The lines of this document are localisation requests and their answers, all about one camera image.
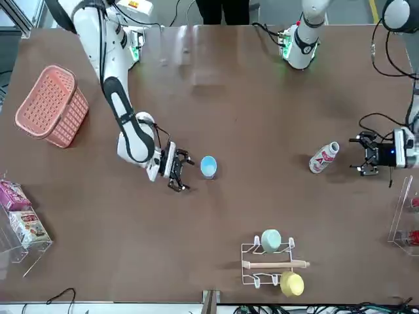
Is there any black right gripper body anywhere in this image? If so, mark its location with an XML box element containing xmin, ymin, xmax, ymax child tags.
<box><xmin>162</xmin><ymin>142</ymin><xmax>183</xmax><ymax>184</ymax></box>

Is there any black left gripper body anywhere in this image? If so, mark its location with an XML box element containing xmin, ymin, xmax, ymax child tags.
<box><xmin>371</xmin><ymin>140</ymin><xmax>397</xmax><ymax>169</ymax></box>

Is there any blue ceramic cup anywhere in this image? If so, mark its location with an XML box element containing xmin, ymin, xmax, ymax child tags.
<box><xmin>200</xmin><ymin>155</ymin><xmax>219</xmax><ymax>181</ymax></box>

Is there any white red-labelled juice bottle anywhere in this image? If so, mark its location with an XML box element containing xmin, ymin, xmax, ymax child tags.
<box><xmin>308</xmin><ymin>141</ymin><xmax>340</xmax><ymax>175</ymax></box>

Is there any mint green cup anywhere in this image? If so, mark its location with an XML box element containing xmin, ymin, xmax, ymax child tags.
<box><xmin>261</xmin><ymin>228</ymin><xmax>283</xmax><ymax>254</ymax></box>

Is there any yellow cup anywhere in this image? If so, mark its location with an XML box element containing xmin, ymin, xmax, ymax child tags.
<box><xmin>280</xmin><ymin>270</ymin><xmax>305</xmax><ymax>298</ymax></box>

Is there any wooden rack rod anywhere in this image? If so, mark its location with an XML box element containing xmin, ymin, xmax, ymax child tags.
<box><xmin>244</xmin><ymin>260</ymin><xmax>310</xmax><ymax>270</ymax></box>

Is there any pink plastic basket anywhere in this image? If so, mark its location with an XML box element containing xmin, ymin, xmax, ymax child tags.
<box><xmin>14</xmin><ymin>64</ymin><xmax>90</xmax><ymax>149</ymax></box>

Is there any person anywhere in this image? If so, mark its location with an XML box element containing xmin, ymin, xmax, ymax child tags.
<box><xmin>195</xmin><ymin>0</ymin><xmax>252</xmax><ymax>26</ymax></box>

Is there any white control box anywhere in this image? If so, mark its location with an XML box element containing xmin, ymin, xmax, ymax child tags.
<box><xmin>116</xmin><ymin>0</ymin><xmax>155</xmax><ymax>24</ymax></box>

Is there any beige snack packet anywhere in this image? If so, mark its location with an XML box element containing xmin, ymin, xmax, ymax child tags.
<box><xmin>8</xmin><ymin>209</ymin><xmax>53</xmax><ymax>250</ymax></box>

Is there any small pink snack packet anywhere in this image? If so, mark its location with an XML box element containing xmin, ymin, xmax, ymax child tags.
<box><xmin>0</xmin><ymin>181</ymin><xmax>33</xmax><ymax>212</ymax></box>

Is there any clear acrylic snack stand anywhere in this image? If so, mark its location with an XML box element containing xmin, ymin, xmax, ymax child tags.
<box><xmin>0</xmin><ymin>176</ymin><xmax>54</xmax><ymax>279</ymax></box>

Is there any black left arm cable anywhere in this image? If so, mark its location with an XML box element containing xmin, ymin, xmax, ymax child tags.
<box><xmin>369</xmin><ymin>16</ymin><xmax>419</xmax><ymax>79</ymax></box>

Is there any white wire cup rack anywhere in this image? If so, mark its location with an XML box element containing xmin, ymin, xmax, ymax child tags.
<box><xmin>241</xmin><ymin>237</ymin><xmax>310</xmax><ymax>289</ymax></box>

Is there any aluminium frame post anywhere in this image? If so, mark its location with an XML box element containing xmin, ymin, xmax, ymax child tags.
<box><xmin>202</xmin><ymin>288</ymin><xmax>224</xmax><ymax>314</ymax></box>

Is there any black left base cable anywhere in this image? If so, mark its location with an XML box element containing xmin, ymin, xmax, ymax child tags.
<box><xmin>251</xmin><ymin>21</ymin><xmax>283</xmax><ymax>46</ymax></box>

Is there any black desk cable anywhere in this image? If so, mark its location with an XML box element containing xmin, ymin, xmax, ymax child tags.
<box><xmin>45</xmin><ymin>287</ymin><xmax>77</xmax><ymax>307</ymax></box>

